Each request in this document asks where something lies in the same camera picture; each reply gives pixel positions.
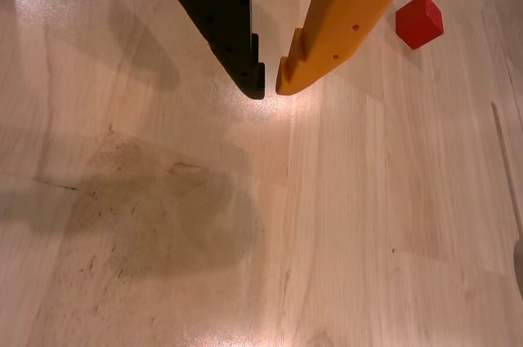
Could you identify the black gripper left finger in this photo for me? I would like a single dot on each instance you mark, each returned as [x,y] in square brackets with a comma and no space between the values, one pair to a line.
[224,16]

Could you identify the red wooden cube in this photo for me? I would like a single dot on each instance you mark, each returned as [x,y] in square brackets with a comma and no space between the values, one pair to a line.
[418,22]

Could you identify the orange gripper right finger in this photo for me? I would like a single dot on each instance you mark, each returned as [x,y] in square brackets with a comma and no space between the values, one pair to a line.
[343,16]

